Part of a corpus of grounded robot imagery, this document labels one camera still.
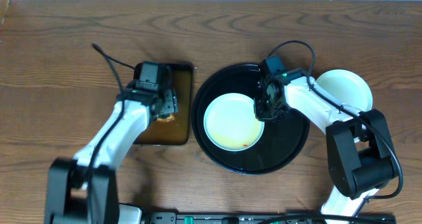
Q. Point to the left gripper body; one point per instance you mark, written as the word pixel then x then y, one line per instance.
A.
pixel 169 103

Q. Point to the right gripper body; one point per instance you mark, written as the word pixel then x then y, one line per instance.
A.
pixel 268 109

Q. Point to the green and orange sponge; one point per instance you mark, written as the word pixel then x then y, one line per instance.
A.
pixel 165 118

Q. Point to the light blue plate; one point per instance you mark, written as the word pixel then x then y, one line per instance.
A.
pixel 230 122
pixel 348 87

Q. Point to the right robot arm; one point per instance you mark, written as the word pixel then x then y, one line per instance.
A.
pixel 361 156

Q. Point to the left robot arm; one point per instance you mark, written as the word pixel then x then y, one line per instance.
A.
pixel 83 189

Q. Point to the black rectangular water tray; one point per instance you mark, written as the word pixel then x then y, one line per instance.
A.
pixel 175 132

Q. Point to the round black serving tray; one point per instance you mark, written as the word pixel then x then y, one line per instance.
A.
pixel 281 141

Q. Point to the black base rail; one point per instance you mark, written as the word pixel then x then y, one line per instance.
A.
pixel 233 218

